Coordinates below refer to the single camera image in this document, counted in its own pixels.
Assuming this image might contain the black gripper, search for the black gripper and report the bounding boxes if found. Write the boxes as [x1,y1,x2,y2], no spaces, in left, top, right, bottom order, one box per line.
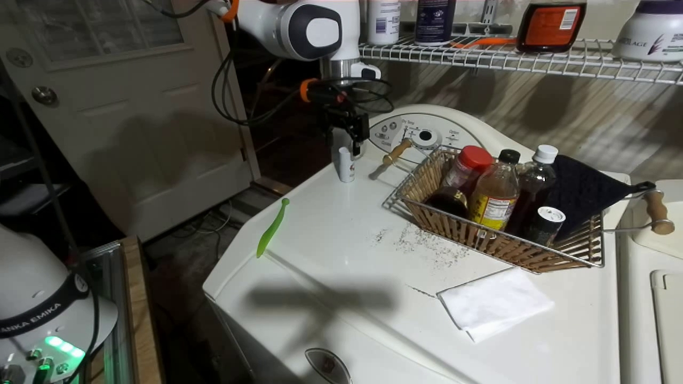
[323,82,374,167]

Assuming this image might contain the white container bottle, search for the white container bottle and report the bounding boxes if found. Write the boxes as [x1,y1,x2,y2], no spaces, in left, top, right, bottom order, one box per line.
[335,145,359,185]

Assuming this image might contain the woven wicker basket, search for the woven wicker basket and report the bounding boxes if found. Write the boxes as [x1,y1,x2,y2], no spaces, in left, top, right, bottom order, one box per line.
[381,145,605,276]

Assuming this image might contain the white washing machine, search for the white washing machine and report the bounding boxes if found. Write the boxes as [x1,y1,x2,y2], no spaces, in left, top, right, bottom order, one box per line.
[200,102,635,384]

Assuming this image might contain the green plastic strip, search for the green plastic strip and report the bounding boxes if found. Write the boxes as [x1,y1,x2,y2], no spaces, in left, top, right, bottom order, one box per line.
[254,196,292,260]

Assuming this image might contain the red lid jar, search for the red lid jar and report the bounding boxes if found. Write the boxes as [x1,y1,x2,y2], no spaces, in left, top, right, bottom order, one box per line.
[425,144,496,219]

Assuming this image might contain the white labelled bottle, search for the white labelled bottle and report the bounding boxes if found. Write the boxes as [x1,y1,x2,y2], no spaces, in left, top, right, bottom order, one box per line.
[367,0,403,47]

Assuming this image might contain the yellow label amber bottle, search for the yellow label amber bottle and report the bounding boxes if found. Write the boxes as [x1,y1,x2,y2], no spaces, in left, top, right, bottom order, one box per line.
[468,148,522,233]

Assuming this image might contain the dark blue bottle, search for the dark blue bottle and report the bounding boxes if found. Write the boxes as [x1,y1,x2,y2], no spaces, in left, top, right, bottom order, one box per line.
[414,0,457,42]

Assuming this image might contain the white panel door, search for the white panel door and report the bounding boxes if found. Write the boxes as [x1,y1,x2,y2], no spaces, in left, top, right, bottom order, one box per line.
[0,0,262,244]

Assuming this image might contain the dark bottle with white cap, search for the dark bottle with white cap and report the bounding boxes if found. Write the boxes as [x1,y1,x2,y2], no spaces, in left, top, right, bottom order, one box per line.
[506,144,561,238]

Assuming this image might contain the white paper sheet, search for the white paper sheet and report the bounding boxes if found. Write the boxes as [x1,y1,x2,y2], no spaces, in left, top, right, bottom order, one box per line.
[436,264,556,345]

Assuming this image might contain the orange box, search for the orange box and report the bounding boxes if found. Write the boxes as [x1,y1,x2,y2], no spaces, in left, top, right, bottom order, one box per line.
[517,0,589,54]

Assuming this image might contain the black cloth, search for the black cloth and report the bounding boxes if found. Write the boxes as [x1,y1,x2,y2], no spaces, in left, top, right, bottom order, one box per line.
[530,154,635,248]

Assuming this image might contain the wooden board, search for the wooden board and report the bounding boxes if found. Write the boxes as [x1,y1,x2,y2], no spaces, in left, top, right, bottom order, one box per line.
[114,235,164,384]

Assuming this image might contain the metal door knob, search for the metal door knob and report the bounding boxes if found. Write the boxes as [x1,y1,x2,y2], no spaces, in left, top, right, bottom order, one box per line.
[29,83,59,110]

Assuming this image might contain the white tub with purple lid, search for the white tub with purple lid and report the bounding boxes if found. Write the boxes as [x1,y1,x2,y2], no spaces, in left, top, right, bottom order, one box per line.
[613,0,683,65]

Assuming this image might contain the white neighbouring appliance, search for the white neighbouring appliance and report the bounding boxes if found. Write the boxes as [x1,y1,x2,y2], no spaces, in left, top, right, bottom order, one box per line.
[616,177,683,384]

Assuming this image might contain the white dome with black band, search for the white dome with black band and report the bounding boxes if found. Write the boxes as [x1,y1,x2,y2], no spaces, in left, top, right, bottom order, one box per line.
[0,233,120,383]

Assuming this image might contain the wooden handled tool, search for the wooden handled tool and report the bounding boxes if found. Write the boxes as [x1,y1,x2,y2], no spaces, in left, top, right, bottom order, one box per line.
[367,134,415,182]

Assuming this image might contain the orange cable clip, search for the orange cable clip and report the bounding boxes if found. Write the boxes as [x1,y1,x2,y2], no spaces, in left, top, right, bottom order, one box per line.
[297,78,320,102]
[215,0,240,22]

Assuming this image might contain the orange handled tool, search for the orange handled tool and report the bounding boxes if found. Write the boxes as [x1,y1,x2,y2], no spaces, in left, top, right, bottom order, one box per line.
[451,35,518,51]

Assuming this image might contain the white wire shelf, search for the white wire shelf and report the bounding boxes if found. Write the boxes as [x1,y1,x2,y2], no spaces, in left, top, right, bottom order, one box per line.
[359,39,683,87]

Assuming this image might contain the wooden knob handle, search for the wooden knob handle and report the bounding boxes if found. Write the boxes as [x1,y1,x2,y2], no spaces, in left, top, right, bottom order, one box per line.
[642,191,677,238]

